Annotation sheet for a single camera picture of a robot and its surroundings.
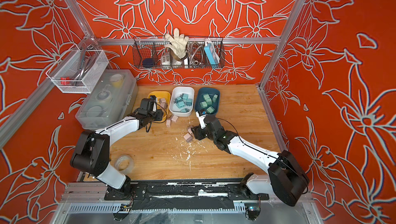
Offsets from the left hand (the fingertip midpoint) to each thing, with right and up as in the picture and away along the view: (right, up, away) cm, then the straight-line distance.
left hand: (160, 111), depth 94 cm
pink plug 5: (+1, +3, +11) cm, 11 cm away
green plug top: (+32, +6, +13) cm, 35 cm away
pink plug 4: (+18, -15, -4) cm, 24 cm away
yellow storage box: (-4, +11, +16) cm, 20 cm away
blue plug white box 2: (+17, +5, +13) cm, 22 cm away
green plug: (+28, +4, +10) cm, 30 cm away
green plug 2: (+32, +1, +6) cm, 33 cm away
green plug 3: (+31, +9, +16) cm, 36 cm away
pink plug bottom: (-1, +7, +11) cm, 13 cm away
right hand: (+20, -8, -13) cm, 25 cm away
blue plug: (+15, 0, +8) cm, 17 cm away
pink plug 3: (+19, -12, -2) cm, 22 cm away
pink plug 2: (+5, -7, +1) cm, 9 cm away
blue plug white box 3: (+14, +10, +16) cm, 23 cm away
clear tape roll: (-16, -28, -13) cm, 35 cm away
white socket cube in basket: (+4, +33, 0) cm, 33 cm away
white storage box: (+7, +12, +16) cm, 21 cm away
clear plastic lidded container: (-25, +9, -6) cm, 28 cm away
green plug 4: (+35, +8, +13) cm, 39 cm away
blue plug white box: (+12, +5, +10) cm, 16 cm away
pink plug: (+9, -5, +4) cm, 11 cm away
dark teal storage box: (+28, +14, +17) cm, 35 cm away
